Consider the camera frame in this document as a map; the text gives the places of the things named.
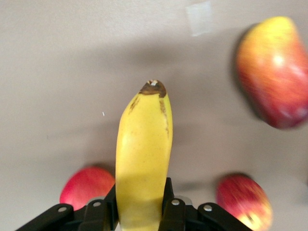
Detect red yellow mango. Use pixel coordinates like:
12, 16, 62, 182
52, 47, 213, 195
235, 15, 308, 130

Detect brown paper table cover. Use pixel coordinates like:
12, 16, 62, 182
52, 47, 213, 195
0, 0, 308, 231

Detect red apple with yellow patches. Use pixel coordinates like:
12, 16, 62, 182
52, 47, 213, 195
216, 173, 274, 231

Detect small clear tape piece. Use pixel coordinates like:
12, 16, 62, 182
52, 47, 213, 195
184, 0, 214, 37

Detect yellow banana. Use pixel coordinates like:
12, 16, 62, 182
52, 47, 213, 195
115, 79, 173, 231

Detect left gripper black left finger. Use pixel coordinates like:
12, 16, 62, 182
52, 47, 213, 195
14, 185, 120, 231

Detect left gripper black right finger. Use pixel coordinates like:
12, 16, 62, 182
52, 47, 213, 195
157, 178, 253, 231

